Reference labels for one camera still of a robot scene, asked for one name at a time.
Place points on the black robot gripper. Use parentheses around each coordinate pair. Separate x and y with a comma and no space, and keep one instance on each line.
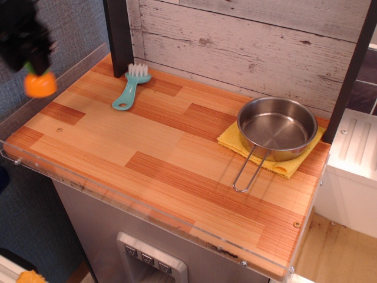
(19,26)

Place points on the orange toy fruit green top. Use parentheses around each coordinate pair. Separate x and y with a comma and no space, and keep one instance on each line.
(39,86)

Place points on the clear acrylic left guard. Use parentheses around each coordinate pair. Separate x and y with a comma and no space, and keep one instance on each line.
(33,106)

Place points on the clear acrylic guard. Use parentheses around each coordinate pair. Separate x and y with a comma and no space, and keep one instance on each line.
(33,106)
(187,188)

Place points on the teal dish brush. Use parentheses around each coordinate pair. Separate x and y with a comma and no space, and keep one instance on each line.
(136,74)

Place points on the grey toy fridge cabinet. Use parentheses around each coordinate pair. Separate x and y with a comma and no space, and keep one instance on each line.
(97,224)

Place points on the yellow object at corner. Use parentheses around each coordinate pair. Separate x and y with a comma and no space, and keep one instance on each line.
(30,277)

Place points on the yellow folded cloth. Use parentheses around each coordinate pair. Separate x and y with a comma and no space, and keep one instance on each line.
(231,140)

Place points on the silver water dispenser panel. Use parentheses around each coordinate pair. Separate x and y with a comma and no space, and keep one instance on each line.
(145,263)

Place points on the stainless steel pan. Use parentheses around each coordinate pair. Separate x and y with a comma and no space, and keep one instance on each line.
(274,129)

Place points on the clear acrylic front guard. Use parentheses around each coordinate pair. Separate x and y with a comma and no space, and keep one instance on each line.
(187,188)

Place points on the white toy sink unit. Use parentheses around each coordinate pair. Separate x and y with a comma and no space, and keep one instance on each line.
(347,191)

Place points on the dark left post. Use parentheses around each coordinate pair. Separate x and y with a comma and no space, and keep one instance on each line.
(119,35)

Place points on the dark post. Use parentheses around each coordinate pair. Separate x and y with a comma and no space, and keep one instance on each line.
(119,35)
(352,73)

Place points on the dark right post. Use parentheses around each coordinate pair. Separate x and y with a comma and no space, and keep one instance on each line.
(352,73)

